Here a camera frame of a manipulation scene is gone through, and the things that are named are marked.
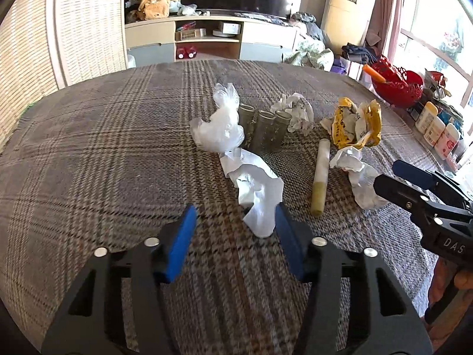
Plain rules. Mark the white round device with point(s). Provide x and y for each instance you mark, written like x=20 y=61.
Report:
x=229 y=29

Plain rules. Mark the long white paper sheet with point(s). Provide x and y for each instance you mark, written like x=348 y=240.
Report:
x=255 y=188

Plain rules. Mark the white bottle yellow cap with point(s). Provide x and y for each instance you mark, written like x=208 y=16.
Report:
x=425 y=116

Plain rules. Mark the brown plaid tablecloth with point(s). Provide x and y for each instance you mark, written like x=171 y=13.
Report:
x=111 y=173

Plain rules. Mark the yellow backpack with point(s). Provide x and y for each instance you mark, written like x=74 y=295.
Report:
x=153 y=3

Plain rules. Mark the person's right hand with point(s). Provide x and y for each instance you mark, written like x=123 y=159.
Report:
x=463 y=281

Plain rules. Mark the cardboard box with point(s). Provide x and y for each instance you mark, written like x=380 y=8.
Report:
x=190 y=34

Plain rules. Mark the white framed window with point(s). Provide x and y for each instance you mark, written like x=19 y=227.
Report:
x=425 y=42

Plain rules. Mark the yellow wrapper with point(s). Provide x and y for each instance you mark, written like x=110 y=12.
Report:
x=354 y=125

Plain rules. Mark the floral cloth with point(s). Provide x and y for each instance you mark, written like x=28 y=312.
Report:
x=310 y=55

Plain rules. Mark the white bottle pink label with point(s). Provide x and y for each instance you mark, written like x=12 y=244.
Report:
x=447 y=141

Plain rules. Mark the grey clothes heap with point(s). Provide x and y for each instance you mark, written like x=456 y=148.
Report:
x=308 y=24

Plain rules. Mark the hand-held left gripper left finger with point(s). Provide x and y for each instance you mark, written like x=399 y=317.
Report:
x=181 y=244

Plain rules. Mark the white bottle yellow label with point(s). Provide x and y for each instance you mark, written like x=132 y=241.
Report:
x=436 y=130

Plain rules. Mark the clear plastic bag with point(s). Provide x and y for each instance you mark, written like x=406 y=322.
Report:
x=221 y=125

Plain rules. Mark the beige grey television cabinet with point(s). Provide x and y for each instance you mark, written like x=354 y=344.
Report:
x=151 y=33

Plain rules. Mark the cream stick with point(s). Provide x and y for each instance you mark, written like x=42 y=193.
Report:
x=319 y=173

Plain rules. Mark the pink curtain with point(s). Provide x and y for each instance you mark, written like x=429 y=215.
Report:
x=390 y=7

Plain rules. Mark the folded dark jeans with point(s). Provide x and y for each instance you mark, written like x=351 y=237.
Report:
x=356 y=50

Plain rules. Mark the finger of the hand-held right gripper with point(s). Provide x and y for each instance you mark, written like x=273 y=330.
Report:
x=399 y=188
x=414 y=173

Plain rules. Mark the red plastic basket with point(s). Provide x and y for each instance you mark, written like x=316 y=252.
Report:
x=401 y=88

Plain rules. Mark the yellow floor air conditioner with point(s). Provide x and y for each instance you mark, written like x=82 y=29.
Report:
x=347 y=18

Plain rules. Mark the patterned wrapper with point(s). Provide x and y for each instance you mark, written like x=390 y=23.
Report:
x=295 y=112

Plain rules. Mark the grey cylindrical hair rollers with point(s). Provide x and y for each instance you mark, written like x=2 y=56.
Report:
x=264 y=129

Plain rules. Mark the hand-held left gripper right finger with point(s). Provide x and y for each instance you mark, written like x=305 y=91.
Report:
x=290 y=244

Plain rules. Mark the bamboo folding screen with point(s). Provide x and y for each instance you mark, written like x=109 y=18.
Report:
x=85 y=26

